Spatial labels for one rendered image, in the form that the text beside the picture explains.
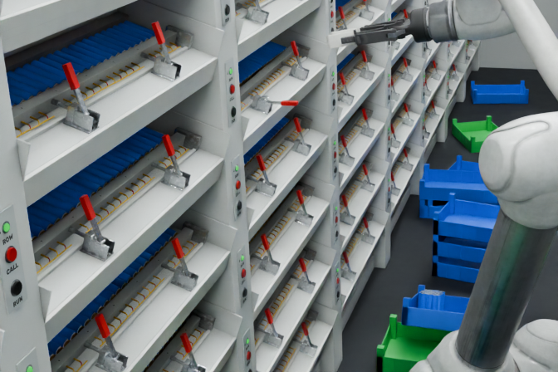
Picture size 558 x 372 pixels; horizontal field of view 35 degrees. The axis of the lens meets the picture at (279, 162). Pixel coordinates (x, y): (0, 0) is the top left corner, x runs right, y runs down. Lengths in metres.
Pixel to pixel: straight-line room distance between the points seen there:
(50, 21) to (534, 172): 0.75
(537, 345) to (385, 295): 1.23
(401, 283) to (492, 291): 1.52
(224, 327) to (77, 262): 0.59
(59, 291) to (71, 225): 0.13
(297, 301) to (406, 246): 1.18
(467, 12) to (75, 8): 1.01
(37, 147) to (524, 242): 0.82
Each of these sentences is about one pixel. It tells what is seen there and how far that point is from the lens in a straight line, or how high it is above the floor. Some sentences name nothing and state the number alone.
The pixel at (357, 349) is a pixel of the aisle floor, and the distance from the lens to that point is 2.78.
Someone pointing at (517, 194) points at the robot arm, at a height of 0.94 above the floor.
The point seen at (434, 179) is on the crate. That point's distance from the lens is 3.80.
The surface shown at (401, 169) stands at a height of 0.18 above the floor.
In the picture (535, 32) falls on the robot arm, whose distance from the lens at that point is 1.76.
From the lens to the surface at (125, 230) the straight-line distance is 1.37.
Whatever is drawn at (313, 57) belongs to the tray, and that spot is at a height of 0.94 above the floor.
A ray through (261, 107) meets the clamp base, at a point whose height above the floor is 0.94.
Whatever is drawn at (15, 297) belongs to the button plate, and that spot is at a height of 0.99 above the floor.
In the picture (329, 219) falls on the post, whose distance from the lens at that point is 2.42.
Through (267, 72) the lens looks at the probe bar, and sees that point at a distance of 2.04.
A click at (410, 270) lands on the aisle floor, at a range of 3.24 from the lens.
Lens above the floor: 1.49
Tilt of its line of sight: 20 degrees down
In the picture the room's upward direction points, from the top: 3 degrees counter-clockwise
